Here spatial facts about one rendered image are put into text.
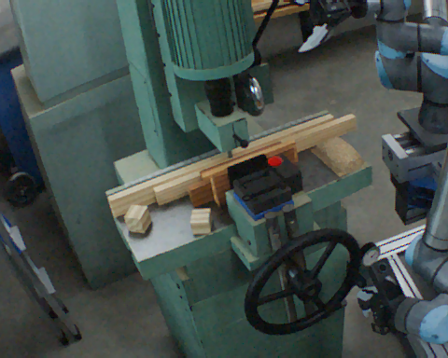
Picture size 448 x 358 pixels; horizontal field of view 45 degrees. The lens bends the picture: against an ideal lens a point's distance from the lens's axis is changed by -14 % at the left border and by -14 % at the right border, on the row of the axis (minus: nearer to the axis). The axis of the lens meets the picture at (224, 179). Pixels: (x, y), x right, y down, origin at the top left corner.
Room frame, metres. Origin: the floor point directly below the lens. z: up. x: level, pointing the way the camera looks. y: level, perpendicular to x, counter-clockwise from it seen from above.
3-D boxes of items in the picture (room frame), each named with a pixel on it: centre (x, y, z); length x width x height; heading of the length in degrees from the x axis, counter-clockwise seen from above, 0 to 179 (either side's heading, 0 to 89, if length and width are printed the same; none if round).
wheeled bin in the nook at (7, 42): (2.84, 1.02, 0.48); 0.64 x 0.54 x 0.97; 115
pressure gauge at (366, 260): (1.09, -0.34, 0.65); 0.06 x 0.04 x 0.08; 108
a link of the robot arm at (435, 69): (1.41, -0.69, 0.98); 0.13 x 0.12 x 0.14; 65
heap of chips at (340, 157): (1.20, -0.29, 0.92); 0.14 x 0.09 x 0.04; 18
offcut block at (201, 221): (1.03, 0.06, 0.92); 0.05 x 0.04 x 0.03; 170
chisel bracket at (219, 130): (1.22, -0.02, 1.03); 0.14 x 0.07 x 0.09; 18
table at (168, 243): (1.10, -0.06, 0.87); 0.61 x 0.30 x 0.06; 108
